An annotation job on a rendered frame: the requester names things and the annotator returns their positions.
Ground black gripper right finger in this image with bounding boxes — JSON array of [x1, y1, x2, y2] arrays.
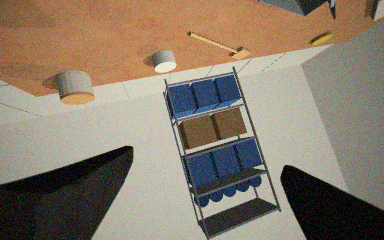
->
[[280, 165, 384, 240]]

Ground grey rectangular tray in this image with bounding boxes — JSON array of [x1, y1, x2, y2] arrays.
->
[[258, 0, 327, 17]]

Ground grey cylinder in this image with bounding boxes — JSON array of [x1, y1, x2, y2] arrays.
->
[[56, 70, 95, 105], [152, 50, 176, 73]]

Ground yellow flat round disc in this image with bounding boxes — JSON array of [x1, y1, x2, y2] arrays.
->
[[311, 32, 332, 45]]

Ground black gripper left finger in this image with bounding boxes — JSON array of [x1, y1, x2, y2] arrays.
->
[[0, 146, 134, 240]]

